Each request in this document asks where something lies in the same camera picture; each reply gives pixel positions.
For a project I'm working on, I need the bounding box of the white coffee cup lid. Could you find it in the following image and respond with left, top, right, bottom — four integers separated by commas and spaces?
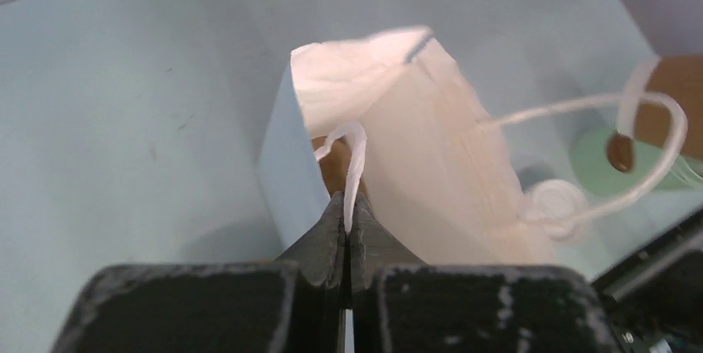
616, 58, 661, 138

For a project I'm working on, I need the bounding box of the stack of white lids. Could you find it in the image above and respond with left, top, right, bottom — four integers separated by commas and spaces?
522, 179, 589, 244

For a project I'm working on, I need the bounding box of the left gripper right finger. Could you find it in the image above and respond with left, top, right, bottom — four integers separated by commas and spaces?
348, 197, 620, 352

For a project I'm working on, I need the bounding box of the light blue paper bag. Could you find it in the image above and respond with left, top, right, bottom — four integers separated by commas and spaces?
256, 25, 689, 267

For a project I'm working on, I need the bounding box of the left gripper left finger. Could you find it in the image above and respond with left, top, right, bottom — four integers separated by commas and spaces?
52, 193, 346, 352

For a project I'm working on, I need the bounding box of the brown paper coffee cup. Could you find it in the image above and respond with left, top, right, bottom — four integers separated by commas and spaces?
634, 54, 703, 162

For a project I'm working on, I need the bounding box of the green cylindrical container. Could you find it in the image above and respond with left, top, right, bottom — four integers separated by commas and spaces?
570, 128, 702, 196

